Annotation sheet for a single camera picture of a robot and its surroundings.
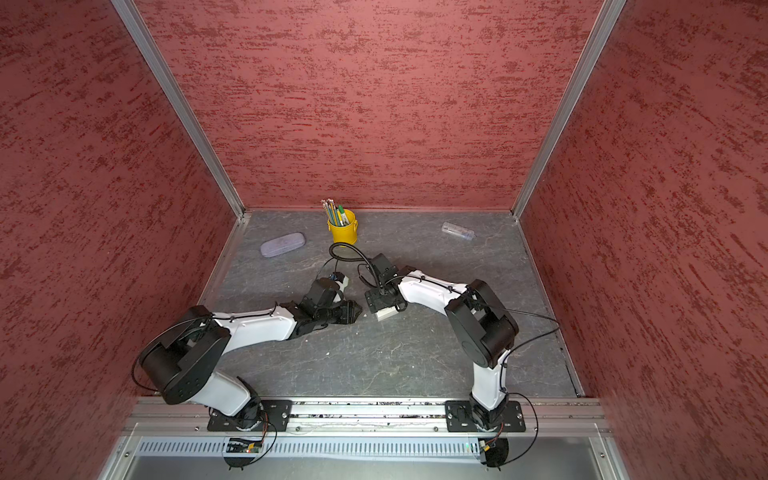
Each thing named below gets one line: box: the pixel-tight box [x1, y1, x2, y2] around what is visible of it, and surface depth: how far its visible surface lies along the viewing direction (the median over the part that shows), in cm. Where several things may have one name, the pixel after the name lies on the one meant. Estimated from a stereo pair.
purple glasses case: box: [260, 232, 306, 258], surface depth 109 cm
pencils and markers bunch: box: [320, 198, 350, 227], surface depth 105 cm
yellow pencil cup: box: [327, 209, 358, 245], surface depth 108 cm
